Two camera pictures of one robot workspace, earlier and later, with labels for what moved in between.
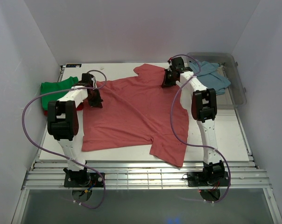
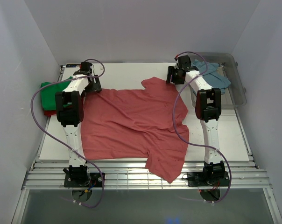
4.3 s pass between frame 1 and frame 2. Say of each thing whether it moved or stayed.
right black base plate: stayed
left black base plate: stayed
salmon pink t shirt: moved
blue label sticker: stayed
